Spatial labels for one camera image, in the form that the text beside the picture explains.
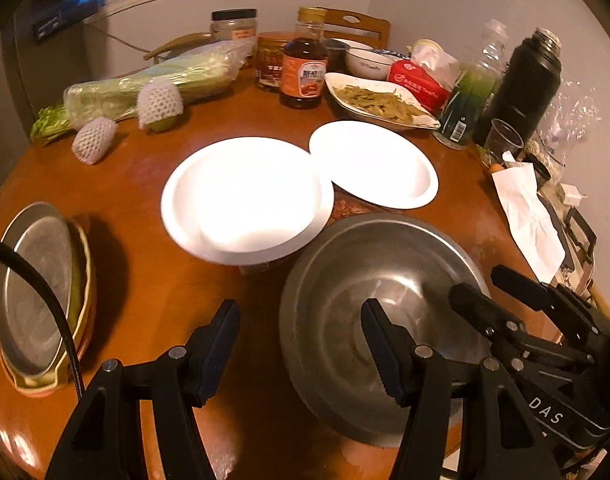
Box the large steel bowl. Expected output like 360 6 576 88
279 214 490 448

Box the shallow steel plate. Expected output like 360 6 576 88
0 200 82 380

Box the large white bowl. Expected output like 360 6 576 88
161 136 334 266

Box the white paper napkin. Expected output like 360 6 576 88
492 162 566 283

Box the clear drinking glass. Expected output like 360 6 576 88
482 118 524 167

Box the small white plate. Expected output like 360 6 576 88
308 120 439 210

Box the green liquid plastic bottle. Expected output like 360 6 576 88
433 20 508 150

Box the black thermos flask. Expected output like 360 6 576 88
473 27 562 146

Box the red tissue pack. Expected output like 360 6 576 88
387 39 460 117

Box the white dish of vegetables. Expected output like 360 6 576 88
325 73 439 131

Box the white ceramic rice bowl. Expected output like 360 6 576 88
345 48 394 80

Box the small foam-netted fruit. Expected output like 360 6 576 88
72 117 117 165

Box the dark sauce bottle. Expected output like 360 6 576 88
280 6 329 110

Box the large foam-netted fruit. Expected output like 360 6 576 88
137 78 183 132

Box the orange lid pickle jar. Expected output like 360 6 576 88
255 32 294 91

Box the wrapped napa cabbage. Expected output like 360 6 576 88
29 39 254 142

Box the curved wooden chair back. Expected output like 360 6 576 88
143 32 213 64

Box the black lid glass jar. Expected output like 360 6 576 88
209 8 257 41

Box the black cable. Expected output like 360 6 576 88
0 233 86 400

